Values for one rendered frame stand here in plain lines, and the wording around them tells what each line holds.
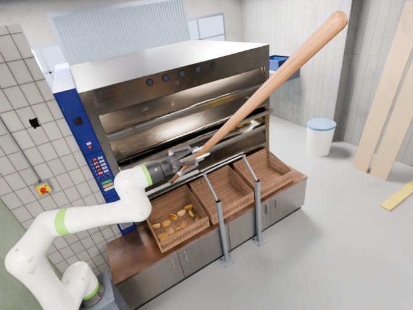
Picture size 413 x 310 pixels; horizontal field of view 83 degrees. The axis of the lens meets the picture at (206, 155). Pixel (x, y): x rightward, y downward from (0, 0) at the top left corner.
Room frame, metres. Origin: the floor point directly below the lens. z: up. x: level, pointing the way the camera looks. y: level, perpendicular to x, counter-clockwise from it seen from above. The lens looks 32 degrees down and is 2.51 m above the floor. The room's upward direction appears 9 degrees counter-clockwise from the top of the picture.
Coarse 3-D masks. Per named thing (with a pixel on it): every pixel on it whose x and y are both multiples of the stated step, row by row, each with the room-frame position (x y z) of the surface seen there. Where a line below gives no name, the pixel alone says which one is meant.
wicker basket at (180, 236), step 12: (180, 192) 2.08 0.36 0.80; (168, 204) 1.99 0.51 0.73; (180, 204) 2.03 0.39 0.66; (192, 204) 2.05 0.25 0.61; (168, 216) 1.94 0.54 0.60; (180, 216) 1.92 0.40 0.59; (204, 216) 1.80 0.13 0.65; (192, 228) 1.64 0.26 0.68; (204, 228) 1.69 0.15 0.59; (156, 240) 1.58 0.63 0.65; (168, 240) 1.52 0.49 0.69; (180, 240) 1.57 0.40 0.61
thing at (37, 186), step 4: (44, 180) 1.65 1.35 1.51; (48, 180) 1.67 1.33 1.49; (36, 184) 1.61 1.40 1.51; (40, 184) 1.61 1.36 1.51; (44, 184) 1.61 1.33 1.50; (48, 184) 1.62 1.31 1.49; (36, 188) 1.58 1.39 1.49; (40, 188) 1.59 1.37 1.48; (48, 188) 1.61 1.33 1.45; (52, 188) 1.65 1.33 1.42; (40, 192) 1.58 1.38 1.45; (48, 192) 1.60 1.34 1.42
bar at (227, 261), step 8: (232, 160) 2.00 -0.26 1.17; (216, 168) 1.92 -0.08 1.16; (248, 168) 1.98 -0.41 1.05; (176, 184) 1.75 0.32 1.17; (208, 184) 1.80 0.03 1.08; (256, 184) 1.86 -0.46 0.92; (160, 192) 1.68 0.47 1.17; (256, 192) 1.86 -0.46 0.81; (216, 200) 1.68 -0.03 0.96; (256, 200) 1.87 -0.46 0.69; (216, 208) 1.68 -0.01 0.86; (256, 208) 1.87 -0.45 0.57; (256, 216) 1.88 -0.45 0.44; (256, 224) 1.88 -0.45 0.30; (224, 232) 1.66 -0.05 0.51; (224, 240) 1.66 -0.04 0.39; (256, 240) 1.88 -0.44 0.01; (264, 240) 1.85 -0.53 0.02; (224, 248) 1.65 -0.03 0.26; (224, 256) 1.68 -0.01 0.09; (224, 264) 1.63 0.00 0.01
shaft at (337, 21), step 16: (336, 16) 0.39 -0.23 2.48; (320, 32) 0.41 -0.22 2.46; (336, 32) 0.40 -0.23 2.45; (304, 48) 0.44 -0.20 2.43; (320, 48) 0.42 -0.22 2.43; (288, 64) 0.47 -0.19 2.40; (272, 80) 0.51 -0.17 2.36; (256, 96) 0.56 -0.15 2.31; (240, 112) 0.62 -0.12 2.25; (224, 128) 0.71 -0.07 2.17; (208, 144) 0.83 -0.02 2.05; (192, 160) 1.02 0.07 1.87; (176, 176) 1.35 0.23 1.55
